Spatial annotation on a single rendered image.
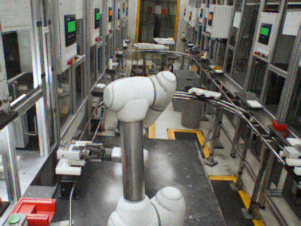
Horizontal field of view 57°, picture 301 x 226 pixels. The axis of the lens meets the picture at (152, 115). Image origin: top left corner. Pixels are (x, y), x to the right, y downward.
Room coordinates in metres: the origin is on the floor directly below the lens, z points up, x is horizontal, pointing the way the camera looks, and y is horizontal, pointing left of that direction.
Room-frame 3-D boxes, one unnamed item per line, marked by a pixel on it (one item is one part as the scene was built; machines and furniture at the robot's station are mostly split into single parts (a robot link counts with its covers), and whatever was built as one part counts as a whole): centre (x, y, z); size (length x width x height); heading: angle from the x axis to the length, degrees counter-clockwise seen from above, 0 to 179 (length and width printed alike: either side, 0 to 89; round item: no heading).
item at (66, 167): (1.55, 0.47, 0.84); 0.36 x 0.14 x 0.10; 2
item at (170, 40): (8.19, -0.19, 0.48); 0.84 x 0.58 x 0.97; 10
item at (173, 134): (3.52, -0.54, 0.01); 1.00 x 0.55 x 0.01; 2
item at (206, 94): (3.20, -0.60, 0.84); 0.37 x 0.14 x 0.10; 60
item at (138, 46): (6.90, 0.16, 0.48); 0.88 x 0.56 x 0.96; 110
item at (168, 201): (1.13, -0.11, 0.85); 0.18 x 0.16 x 0.22; 121
